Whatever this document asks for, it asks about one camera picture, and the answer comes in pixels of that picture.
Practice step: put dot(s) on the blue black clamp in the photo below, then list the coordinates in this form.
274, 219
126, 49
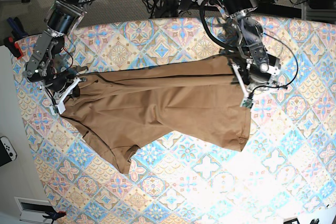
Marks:
18, 31

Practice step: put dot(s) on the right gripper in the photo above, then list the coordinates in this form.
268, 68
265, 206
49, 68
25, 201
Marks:
58, 89

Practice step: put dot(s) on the red black clamp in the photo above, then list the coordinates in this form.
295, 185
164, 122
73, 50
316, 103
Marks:
14, 47

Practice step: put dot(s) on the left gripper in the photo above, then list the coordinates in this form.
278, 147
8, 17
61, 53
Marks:
251, 79

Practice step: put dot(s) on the white box with window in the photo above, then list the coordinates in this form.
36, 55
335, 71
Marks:
33, 210

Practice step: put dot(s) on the brown t-shirt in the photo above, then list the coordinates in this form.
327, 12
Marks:
119, 112

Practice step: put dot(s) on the game console controller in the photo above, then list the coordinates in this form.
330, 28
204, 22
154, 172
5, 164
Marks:
7, 152

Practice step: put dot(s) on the patterned tile tablecloth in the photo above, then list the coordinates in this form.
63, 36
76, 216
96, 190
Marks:
286, 169

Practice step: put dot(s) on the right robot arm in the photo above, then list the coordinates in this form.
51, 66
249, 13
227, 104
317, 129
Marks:
63, 17

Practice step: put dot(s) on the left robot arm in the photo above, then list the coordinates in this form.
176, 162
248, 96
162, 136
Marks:
248, 31

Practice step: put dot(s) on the orange black bottom clamp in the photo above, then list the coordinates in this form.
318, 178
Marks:
53, 215

